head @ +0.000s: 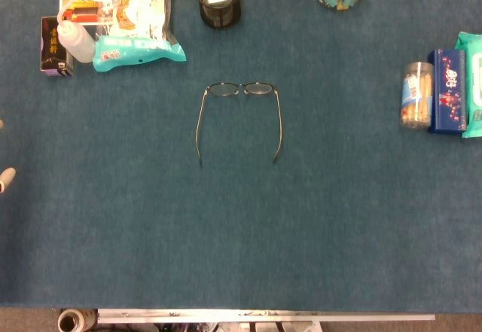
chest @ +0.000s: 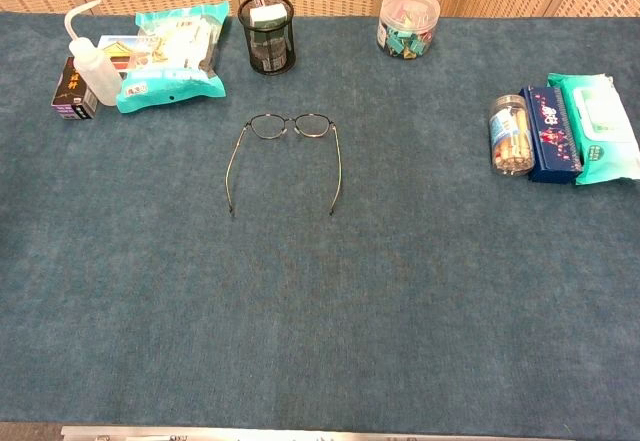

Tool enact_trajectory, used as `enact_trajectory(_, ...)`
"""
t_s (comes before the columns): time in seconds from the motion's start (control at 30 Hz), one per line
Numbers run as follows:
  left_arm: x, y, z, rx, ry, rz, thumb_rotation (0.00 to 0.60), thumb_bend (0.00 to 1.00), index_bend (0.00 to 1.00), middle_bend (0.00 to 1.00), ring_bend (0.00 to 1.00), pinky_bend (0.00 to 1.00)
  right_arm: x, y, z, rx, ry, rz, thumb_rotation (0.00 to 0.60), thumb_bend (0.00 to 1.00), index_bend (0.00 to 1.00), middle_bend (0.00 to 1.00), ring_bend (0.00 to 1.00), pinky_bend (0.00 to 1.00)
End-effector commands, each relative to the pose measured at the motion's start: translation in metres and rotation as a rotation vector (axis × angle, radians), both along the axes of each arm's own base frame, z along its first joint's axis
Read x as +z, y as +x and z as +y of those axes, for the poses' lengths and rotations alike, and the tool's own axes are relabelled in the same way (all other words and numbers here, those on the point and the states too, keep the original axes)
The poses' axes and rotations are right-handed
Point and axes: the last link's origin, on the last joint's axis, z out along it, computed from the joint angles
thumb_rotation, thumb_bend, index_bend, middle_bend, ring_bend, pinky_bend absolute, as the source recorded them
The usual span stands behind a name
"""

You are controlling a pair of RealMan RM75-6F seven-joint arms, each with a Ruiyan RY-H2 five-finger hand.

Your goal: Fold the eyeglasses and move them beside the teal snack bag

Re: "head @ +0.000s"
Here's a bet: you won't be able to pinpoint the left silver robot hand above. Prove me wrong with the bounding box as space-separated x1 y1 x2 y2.
0 119 17 194

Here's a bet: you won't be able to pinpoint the thin-framed eyeglasses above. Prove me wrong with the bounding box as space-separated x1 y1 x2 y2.
194 81 283 167

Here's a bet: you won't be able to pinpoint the black box gold characters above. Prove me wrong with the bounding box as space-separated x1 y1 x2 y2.
40 16 75 78

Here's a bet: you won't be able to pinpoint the translucent squeeze wash bottle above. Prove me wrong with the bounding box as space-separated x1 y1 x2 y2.
56 0 96 64

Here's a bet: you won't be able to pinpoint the brown tape roll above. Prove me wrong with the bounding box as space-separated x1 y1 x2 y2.
56 308 99 332

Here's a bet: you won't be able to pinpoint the postcard with red building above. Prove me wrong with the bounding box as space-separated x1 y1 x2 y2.
59 0 114 27

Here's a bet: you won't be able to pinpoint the teal white snack bag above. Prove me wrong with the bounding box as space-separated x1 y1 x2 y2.
91 0 188 73

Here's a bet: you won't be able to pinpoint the blue felt table cover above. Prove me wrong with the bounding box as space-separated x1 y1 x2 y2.
0 0 482 314

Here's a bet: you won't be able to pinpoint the black mesh pen holder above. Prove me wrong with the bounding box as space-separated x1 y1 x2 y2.
193 0 243 30

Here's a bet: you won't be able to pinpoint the clear jar of biscuit sticks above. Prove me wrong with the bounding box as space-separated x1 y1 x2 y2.
398 61 435 132

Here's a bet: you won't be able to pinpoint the dark blue floral box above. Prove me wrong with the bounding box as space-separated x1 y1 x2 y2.
427 48 468 135

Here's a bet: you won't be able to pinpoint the teal wet wipes pack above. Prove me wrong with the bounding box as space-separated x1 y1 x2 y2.
454 31 482 139

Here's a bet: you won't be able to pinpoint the aluminium table edge rail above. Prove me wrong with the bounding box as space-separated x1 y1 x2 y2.
96 308 436 325

